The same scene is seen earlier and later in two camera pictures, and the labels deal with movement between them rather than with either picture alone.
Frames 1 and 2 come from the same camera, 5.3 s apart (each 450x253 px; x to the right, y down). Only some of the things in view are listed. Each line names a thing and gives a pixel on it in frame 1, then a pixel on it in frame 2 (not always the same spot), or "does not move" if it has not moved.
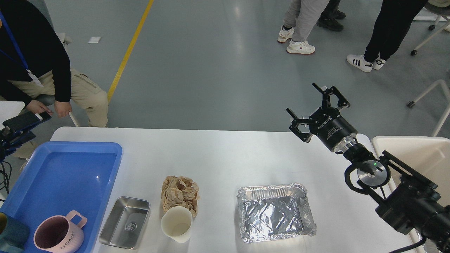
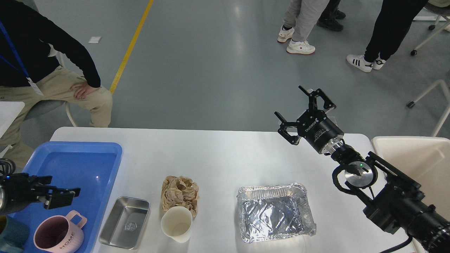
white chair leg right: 411,104 does not move
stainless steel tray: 124,222 does not move
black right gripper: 326,123 -> 318,130
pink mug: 58,233 does not move
